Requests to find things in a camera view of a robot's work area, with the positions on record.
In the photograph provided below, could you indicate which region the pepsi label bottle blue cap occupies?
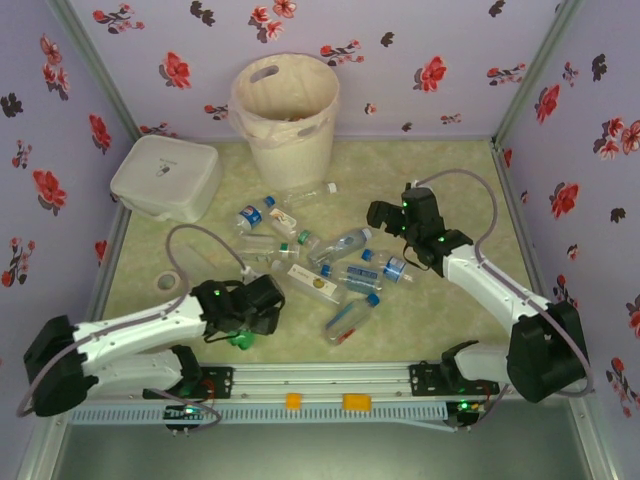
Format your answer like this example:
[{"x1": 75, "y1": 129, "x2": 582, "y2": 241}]
[{"x1": 234, "y1": 195, "x2": 278, "y2": 233}]

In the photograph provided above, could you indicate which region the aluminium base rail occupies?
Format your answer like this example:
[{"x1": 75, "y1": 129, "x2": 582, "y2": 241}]
[{"x1": 49, "y1": 363, "x2": 592, "y2": 401}]

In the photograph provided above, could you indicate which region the white slotted cable duct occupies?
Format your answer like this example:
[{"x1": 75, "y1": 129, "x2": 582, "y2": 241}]
[{"x1": 67, "y1": 403, "x2": 447, "y2": 427}]

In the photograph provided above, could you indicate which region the cream plastic bin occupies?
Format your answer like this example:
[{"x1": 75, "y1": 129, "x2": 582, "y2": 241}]
[{"x1": 229, "y1": 52, "x2": 342, "y2": 192}]

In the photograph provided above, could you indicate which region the short blue label bottle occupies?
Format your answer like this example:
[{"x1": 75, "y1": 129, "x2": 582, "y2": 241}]
[{"x1": 360, "y1": 248, "x2": 417, "y2": 287}]

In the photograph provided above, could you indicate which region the aluminium corner post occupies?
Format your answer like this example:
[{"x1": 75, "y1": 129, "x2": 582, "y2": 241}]
[
  {"x1": 492, "y1": 0, "x2": 586, "y2": 146},
  {"x1": 45, "y1": 0, "x2": 142, "y2": 142}
]

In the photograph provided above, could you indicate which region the grey left arm cable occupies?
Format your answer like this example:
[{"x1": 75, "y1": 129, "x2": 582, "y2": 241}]
[{"x1": 16, "y1": 224, "x2": 259, "y2": 434}]

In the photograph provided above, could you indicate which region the white fruit label bottle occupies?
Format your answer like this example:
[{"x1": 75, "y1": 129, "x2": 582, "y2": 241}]
[{"x1": 272, "y1": 259, "x2": 347, "y2": 307}]

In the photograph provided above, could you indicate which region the aluminium frame bar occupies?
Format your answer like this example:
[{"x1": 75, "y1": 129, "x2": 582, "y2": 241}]
[
  {"x1": 14, "y1": 394, "x2": 69, "y2": 480},
  {"x1": 564, "y1": 394, "x2": 624, "y2": 480}
]

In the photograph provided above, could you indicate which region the clear bottle light blue cap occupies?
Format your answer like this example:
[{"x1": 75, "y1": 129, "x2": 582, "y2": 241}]
[{"x1": 307, "y1": 227, "x2": 376, "y2": 267}]

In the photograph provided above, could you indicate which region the white lidded plastic container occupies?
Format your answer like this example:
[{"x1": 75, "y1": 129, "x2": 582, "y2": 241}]
[{"x1": 109, "y1": 134, "x2": 224, "y2": 224}]

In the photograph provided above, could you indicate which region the green bottle orange cap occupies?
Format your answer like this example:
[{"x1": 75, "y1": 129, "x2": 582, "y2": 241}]
[{"x1": 224, "y1": 331, "x2": 257, "y2": 352}]

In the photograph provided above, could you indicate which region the clear bottle white cap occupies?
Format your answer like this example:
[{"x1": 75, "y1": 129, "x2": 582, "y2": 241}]
[{"x1": 281, "y1": 182, "x2": 339, "y2": 208}]

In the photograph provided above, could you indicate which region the translucent plastic bin liner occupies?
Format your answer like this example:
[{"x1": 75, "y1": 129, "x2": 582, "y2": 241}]
[{"x1": 228, "y1": 52, "x2": 342, "y2": 151}]

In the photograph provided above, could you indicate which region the clear bottle blue strip label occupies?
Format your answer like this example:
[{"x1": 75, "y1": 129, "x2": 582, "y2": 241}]
[{"x1": 324, "y1": 292, "x2": 382, "y2": 347}]

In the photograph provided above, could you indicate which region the bottle with red swirl label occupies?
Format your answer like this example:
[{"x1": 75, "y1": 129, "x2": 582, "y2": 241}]
[{"x1": 268, "y1": 207, "x2": 299, "y2": 238}]

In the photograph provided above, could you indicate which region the grey metal panel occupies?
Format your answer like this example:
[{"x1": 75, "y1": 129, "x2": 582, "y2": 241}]
[{"x1": 49, "y1": 424, "x2": 594, "y2": 480}]

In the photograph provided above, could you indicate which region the grey right arm cable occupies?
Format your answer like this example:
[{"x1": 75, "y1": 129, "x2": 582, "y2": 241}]
[{"x1": 413, "y1": 169, "x2": 596, "y2": 431}]

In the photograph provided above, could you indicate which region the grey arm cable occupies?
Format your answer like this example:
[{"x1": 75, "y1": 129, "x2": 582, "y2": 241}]
[
  {"x1": 413, "y1": 169, "x2": 596, "y2": 431},
  {"x1": 16, "y1": 224, "x2": 259, "y2": 434}
]

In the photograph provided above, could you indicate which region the long blue label bottle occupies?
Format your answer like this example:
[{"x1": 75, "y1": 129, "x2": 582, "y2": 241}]
[{"x1": 319, "y1": 264, "x2": 387, "y2": 294}]

